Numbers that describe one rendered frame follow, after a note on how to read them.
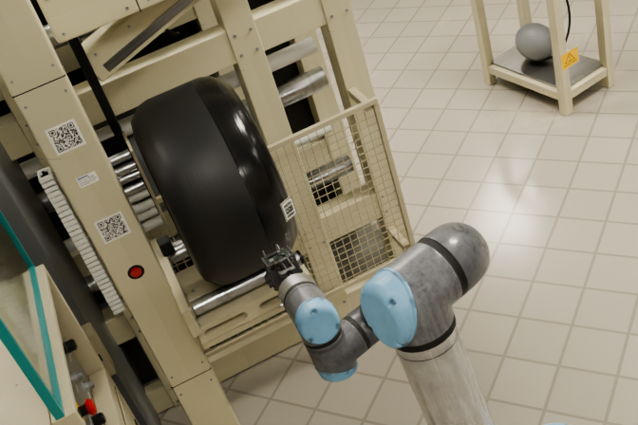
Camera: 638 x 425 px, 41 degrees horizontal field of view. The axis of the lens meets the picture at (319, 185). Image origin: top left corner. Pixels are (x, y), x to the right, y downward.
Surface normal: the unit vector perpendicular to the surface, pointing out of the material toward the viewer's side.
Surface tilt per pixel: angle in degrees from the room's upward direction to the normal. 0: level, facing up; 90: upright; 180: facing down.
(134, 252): 90
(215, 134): 37
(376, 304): 84
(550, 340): 0
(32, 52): 90
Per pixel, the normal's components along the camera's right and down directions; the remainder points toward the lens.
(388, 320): -0.80, 0.42
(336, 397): -0.26, -0.79
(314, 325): 0.31, 0.28
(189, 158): 0.06, -0.27
